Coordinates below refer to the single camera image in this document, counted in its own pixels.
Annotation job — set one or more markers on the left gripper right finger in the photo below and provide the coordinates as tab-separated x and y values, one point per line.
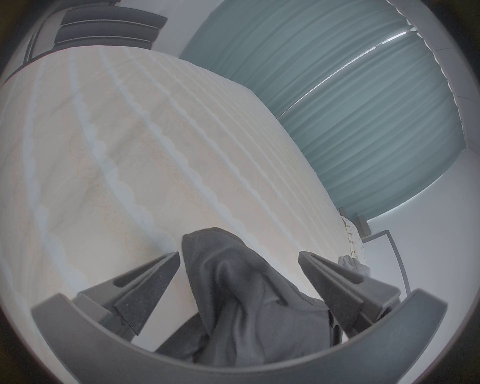
333	290

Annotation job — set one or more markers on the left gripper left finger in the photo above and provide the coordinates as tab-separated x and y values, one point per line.
146	288

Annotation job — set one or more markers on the black T-shirt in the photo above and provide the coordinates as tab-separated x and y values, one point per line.
232	292

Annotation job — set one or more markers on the bed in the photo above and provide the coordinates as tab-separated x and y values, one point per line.
150	150

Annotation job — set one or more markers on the grey garment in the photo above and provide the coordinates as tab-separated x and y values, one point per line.
352	264

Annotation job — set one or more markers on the white printed pillow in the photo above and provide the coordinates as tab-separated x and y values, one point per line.
354	240

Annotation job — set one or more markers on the grey bedside table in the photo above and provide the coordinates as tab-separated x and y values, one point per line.
363	225

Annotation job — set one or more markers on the blue-green curtain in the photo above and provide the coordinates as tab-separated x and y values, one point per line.
375	131
281	48

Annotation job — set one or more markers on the black chest of drawers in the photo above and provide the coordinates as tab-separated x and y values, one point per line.
105	30

